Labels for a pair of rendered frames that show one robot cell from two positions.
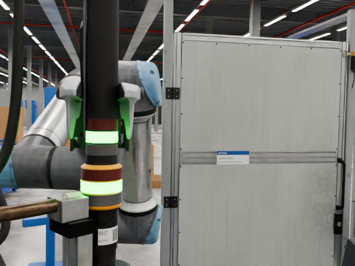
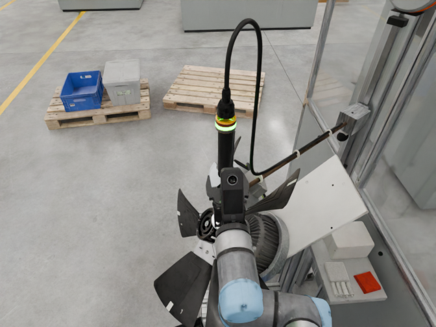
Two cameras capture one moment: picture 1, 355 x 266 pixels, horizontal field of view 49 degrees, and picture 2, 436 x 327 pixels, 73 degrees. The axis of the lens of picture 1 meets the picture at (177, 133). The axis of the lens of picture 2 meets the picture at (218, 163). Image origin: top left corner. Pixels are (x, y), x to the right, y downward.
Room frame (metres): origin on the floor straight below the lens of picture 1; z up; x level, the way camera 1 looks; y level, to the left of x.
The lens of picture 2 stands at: (0.92, 0.12, 2.07)
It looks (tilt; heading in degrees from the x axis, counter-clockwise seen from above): 43 degrees down; 187
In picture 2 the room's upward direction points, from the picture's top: straight up
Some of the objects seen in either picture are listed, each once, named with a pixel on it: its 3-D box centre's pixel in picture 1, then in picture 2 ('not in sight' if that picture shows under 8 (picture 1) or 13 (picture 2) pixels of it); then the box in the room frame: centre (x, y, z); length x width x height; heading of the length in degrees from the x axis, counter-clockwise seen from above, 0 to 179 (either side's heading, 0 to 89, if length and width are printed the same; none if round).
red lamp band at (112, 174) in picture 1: (101, 172); not in sight; (0.42, 0.08, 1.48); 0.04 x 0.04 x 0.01
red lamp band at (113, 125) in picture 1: (102, 124); not in sight; (0.42, 0.08, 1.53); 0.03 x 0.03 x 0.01
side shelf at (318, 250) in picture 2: not in sight; (340, 260); (0.20, 0.60, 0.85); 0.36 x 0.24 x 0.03; 11
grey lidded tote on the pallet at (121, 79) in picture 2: not in sight; (124, 82); (-2.26, -1.42, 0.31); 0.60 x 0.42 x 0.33; 18
